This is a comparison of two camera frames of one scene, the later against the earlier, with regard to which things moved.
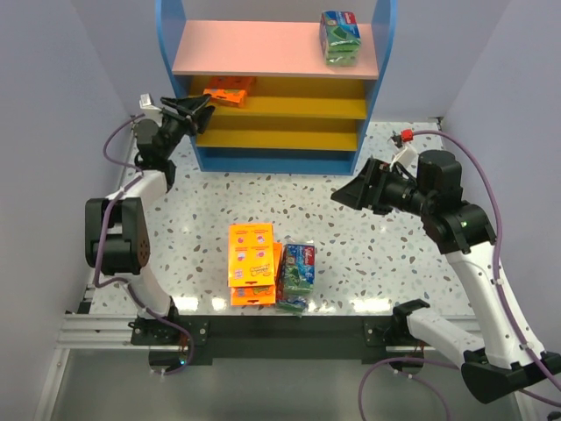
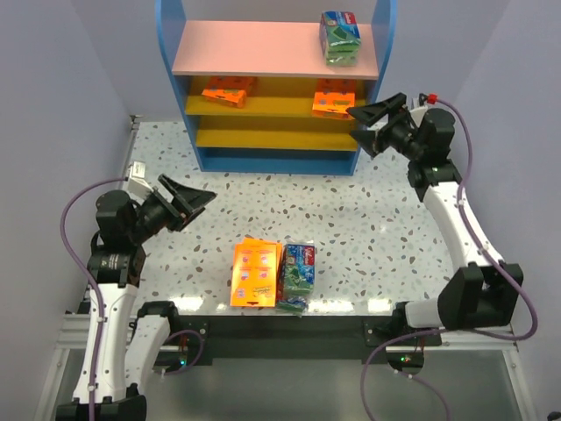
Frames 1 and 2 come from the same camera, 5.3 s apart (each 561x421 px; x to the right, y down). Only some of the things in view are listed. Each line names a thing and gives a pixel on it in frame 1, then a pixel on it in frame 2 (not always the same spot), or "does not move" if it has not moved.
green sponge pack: x=340 y=38 does not move
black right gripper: x=377 y=185 to x=387 y=130
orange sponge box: x=251 y=254 to x=332 y=97
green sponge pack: x=295 y=304 does not move
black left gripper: x=184 y=116 to x=173 y=208
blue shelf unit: x=307 y=117 does not move
